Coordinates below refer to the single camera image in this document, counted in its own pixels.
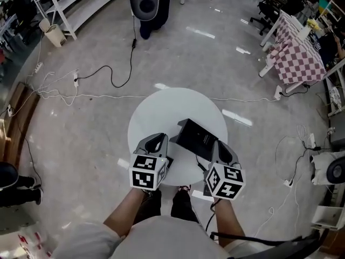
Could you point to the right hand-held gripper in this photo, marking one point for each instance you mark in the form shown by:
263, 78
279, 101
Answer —
225, 181

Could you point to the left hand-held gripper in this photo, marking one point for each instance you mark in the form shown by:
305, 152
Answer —
143, 173

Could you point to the black telephone base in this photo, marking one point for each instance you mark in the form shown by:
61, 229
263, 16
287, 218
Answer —
198, 139

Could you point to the person's right forearm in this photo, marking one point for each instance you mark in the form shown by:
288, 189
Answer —
229, 220

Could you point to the person's left forearm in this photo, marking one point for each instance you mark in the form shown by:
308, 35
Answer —
126, 212

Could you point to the person's patterned shoe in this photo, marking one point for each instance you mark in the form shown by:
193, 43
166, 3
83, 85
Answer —
147, 192
184, 188

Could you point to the person's black trousers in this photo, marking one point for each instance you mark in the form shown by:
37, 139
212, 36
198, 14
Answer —
183, 206

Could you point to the white power strip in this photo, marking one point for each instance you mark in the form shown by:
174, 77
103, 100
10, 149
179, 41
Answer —
278, 92
288, 183
38, 67
312, 140
75, 80

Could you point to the person's grey shirt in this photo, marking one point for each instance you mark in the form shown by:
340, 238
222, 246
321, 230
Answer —
161, 239

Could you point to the white round fan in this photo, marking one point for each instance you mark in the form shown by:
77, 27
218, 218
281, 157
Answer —
330, 169

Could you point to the grey metal box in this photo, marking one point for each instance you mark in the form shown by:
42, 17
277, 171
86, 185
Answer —
338, 133

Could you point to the checkered tablecloth table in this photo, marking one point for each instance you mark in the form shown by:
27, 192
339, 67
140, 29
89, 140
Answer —
293, 55

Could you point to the white storage box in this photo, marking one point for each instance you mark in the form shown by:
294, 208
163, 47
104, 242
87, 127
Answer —
328, 217

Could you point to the brown wooden cabinet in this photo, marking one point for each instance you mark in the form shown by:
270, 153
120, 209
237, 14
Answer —
19, 117

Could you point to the grey rounded device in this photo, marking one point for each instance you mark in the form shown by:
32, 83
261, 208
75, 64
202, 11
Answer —
144, 1

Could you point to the white vase yellow flowers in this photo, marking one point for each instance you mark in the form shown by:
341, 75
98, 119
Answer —
310, 28

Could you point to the white waste bin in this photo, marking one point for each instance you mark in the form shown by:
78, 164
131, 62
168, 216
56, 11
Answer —
52, 34

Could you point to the black office chair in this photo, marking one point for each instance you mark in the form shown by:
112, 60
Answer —
272, 7

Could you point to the white shelving rack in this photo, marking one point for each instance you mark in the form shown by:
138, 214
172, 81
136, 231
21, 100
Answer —
62, 1

